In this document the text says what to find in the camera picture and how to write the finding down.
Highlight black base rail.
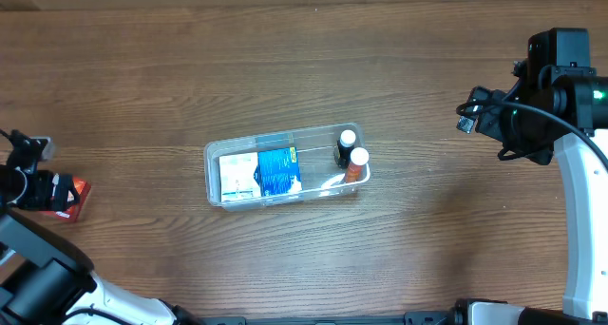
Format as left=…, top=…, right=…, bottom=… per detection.
left=198, top=311, right=451, bottom=325

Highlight black bottle white cap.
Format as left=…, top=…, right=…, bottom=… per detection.
left=334, top=129, right=356, bottom=169

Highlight red medicine box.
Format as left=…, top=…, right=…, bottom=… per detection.
left=42, top=177, right=91, bottom=222

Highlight blue medicine box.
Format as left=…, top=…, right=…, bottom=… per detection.
left=257, top=146, right=303, bottom=197

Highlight white medicine box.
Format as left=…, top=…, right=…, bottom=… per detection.
left=218, top=152, right=261, bottom=202

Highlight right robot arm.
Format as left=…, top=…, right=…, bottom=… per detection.
left=446, top=28, right=607, bottom=324

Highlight orange bottle white cap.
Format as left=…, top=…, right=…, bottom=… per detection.
left=344, top=147, right=370, bottom=183

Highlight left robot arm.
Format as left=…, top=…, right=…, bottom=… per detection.
left=1, top=166, right=199, bottom=325

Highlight clear plastic container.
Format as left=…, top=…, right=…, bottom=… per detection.
left=204, top=123, right=371, bottom=211

